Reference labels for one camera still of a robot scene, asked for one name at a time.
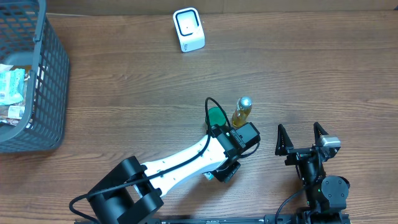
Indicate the yellow oil bottle silver cap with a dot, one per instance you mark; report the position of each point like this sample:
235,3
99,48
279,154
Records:
242,111

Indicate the brown labelled food package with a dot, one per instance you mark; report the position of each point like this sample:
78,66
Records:
12,114

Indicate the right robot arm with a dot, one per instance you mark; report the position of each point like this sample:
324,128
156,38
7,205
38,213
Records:
326,194

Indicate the white green snack package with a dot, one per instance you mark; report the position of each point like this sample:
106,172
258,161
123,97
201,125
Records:
12,85

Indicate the white barcode scanner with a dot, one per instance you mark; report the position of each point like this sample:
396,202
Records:
189,29

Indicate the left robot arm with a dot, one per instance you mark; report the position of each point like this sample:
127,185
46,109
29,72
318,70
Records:
132,192

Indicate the teal tissue pack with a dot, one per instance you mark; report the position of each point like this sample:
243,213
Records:
208,175

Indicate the grey plastic mesh basket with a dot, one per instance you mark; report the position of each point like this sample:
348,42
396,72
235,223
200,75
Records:
28,38

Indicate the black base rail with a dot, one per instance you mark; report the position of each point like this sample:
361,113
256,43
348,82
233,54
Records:
267,219

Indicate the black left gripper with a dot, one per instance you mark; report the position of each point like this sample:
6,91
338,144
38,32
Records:
214,129

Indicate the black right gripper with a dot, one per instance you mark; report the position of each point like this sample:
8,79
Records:
285,147

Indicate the green lid white jar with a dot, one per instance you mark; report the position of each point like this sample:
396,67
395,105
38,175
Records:
215,117

